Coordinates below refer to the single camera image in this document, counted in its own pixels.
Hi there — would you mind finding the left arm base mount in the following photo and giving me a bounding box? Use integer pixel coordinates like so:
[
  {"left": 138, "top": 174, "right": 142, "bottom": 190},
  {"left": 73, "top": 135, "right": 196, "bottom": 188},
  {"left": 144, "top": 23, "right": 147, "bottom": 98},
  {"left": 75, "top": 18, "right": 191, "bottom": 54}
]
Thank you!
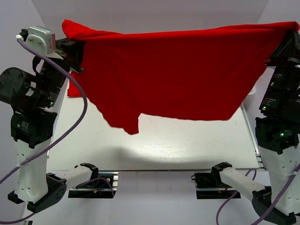
[{"left": 68, "top": 171, "right": 118, "bottom": 199}]

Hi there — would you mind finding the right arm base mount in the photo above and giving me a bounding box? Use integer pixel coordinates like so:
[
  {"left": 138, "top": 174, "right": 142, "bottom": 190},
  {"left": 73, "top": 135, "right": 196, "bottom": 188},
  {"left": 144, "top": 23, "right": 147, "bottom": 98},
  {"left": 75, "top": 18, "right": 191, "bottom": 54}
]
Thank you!
[{"left": 191, "top": 172, "right": 235, "bottom": 200}]

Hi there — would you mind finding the red t shirt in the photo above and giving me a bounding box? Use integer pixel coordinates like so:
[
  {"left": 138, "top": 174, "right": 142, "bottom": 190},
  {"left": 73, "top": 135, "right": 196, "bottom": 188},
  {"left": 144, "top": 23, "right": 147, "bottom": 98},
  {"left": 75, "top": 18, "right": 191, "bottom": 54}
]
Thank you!
[
  {"left": 62, "top": 20, "right": 300, "bottom": 135},
  {"left": 67, "top": 81, "right": 82, "bottom": 98}
]

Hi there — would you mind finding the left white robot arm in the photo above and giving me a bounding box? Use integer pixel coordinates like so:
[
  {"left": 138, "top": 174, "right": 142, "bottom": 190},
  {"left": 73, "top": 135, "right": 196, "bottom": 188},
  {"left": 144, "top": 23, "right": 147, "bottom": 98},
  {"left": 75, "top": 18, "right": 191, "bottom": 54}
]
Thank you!
[{"left": 0, "top": 38, "right": 99, "bottom": 213}]

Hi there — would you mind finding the white plastic basket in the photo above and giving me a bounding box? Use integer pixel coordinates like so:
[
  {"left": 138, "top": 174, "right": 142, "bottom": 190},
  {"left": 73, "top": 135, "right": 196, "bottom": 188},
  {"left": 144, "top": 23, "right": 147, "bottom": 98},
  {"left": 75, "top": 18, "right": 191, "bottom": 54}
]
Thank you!
[{"left": 248, "top": 86, "right": 256, "bottom": 95}]

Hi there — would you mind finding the folded red t shirt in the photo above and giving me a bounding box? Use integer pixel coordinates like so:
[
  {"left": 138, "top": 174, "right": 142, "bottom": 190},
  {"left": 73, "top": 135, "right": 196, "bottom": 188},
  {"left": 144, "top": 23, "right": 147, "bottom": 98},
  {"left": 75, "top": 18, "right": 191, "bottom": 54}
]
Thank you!
[{"left": 67, "top": 81, "right": 82, "bottom": 98}]

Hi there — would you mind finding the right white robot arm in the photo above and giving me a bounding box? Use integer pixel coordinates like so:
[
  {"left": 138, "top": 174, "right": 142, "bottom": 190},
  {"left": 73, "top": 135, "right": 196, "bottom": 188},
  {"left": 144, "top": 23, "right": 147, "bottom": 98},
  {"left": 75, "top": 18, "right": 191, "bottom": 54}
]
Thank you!
[{"left": 211, "top": 30, "right": 300, "bottom": 225}]

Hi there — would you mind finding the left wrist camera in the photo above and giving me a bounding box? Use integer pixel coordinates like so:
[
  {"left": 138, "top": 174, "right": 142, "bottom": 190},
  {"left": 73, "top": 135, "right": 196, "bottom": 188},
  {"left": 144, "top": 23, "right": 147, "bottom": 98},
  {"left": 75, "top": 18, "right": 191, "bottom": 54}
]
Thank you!
[{"left": 16, "top": 26, "right": 56, "bottom": 57}]

